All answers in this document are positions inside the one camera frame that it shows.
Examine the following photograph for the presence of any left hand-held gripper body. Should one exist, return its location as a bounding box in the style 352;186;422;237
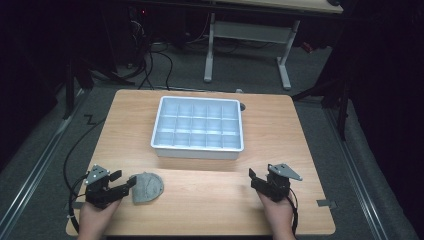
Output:
83;163;118;210

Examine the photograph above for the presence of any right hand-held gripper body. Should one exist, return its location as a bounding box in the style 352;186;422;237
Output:
263;163;304;203

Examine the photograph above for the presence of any grey cloth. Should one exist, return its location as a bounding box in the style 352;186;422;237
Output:
130;171;165;205

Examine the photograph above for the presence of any white compartment tray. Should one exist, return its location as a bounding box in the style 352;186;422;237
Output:
150;95;245;160

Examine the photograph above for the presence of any person's left hand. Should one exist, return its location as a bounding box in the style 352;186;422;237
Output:
77;199;122;240

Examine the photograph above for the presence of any person's right hand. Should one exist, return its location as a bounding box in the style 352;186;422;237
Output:
256;191;298;240

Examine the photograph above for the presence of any grey tape strip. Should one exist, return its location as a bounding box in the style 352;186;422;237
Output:
316;198;338;209

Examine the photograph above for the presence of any black stand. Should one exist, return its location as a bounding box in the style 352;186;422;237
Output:
61;54;136;120
291;49;354;141

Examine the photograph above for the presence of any white-legged desk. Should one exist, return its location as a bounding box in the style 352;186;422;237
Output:
203;0;344;91

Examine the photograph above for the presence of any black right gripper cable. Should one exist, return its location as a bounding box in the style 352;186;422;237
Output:
287;187;300;236

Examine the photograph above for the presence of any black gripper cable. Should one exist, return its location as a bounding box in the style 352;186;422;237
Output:
287;187;300;236
62;114;108;234

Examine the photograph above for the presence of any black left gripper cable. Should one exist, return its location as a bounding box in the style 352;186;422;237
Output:
62;114;108;234

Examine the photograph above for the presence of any metal floor rail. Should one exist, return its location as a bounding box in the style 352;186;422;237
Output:
323;107;390;240
0;89;90;233

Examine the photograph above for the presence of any bundle of black floor cables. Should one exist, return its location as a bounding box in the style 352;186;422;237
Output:
128;13;175;91

